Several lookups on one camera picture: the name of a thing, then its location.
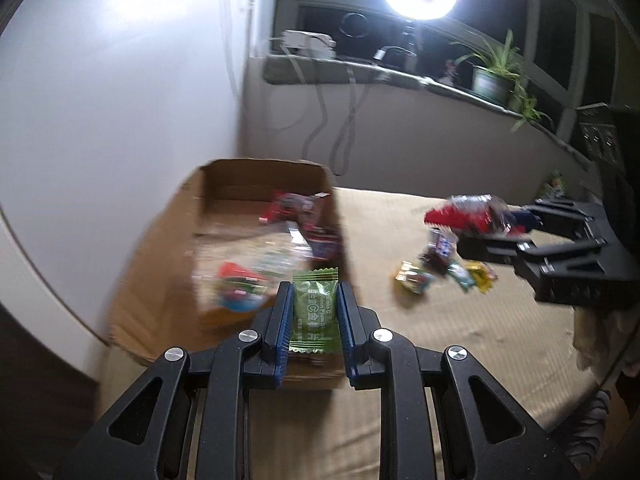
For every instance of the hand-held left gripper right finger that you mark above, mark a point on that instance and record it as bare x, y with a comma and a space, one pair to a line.
347, 335

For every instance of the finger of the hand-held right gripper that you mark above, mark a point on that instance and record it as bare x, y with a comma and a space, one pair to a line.
500, 251
560, 217

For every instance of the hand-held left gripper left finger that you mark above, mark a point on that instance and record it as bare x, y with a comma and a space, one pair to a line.
282, 335

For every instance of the green candy packet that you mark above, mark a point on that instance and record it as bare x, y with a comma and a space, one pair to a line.
312, 310

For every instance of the red and clear snack packet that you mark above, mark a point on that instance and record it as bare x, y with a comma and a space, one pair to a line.
465, 215

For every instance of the clear bread package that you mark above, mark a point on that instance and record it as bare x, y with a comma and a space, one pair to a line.
240, 272

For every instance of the brown chocolate bar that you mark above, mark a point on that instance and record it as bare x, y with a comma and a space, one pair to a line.
324, 247

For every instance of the small red snack packet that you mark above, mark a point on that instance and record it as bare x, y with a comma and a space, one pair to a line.
287, 207

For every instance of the cardboard box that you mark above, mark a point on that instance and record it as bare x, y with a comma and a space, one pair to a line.
160, 260

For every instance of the yellow candy packet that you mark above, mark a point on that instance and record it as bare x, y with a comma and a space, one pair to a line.
482, 276

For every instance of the green chips bag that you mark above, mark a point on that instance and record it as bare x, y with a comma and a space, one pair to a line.
552, 186

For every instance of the red and teal snack packet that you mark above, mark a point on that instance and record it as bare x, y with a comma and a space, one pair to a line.
460, 274

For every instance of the black and white candy bar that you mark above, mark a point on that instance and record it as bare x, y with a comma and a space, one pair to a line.
440, 255

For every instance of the yellow and blue snack packet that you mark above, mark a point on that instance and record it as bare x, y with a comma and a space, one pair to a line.
412, 277

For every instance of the potted spider plant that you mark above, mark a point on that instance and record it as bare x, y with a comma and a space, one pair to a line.
492, 80

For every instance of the small figurine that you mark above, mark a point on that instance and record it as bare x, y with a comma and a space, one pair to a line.
450, 71

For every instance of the black tripod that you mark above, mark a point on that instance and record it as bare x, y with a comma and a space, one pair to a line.
411, 45

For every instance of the white power adapter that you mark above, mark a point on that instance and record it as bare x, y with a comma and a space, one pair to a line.
306, 42

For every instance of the window frame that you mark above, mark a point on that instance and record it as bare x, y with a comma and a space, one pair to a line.
530, 20

